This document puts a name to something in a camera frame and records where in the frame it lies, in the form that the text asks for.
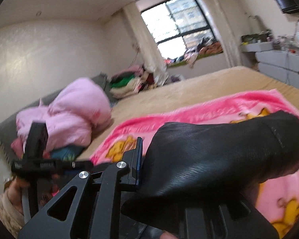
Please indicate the black framed window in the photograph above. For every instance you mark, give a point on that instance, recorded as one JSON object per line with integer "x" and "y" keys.
{"x": 178, "y": 26}

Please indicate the cream curtain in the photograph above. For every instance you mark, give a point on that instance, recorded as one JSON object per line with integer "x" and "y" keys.
{"x": 224, "y": 32}
{"x": 153, "y": 60}

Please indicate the black leather garment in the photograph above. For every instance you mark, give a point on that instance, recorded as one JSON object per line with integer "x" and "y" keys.
{"x": 190, "y": 166}

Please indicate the pile of folded clothes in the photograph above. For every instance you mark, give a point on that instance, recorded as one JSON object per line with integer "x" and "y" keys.
{"x": 131, "y": 81}

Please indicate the cream right curtain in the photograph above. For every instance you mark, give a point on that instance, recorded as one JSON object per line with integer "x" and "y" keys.
{"x": 224, "y": 32}

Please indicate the pink cartoon fleece blanket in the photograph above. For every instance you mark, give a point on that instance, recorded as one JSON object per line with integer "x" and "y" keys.
{"x": 277, "y": 199}

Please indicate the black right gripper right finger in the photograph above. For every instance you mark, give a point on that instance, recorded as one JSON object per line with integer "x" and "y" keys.
{"x": 236, "y": 218}

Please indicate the grey dressing table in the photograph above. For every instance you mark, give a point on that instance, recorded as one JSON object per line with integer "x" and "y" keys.
{"x": 275, "y": 58}

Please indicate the beige bed with cover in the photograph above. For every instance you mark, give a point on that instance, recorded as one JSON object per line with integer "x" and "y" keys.
{"x": 189, "y": 92}

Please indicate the person's left hand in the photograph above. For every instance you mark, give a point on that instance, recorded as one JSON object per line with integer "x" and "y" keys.
{"x": 15, "y": 192}

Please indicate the cream left curtain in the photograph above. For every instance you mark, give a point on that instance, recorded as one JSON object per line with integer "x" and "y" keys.
{"x": 153, "y": 60}

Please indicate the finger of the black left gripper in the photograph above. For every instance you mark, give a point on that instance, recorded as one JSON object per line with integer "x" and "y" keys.
{"x": 36, "y": 141}

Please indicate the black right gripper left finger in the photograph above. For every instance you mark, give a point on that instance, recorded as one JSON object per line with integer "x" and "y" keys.
{"x": 89, "y": 205}

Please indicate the clothes on window sill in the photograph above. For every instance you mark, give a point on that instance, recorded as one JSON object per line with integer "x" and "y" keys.
{"x": 209, "y": 46}

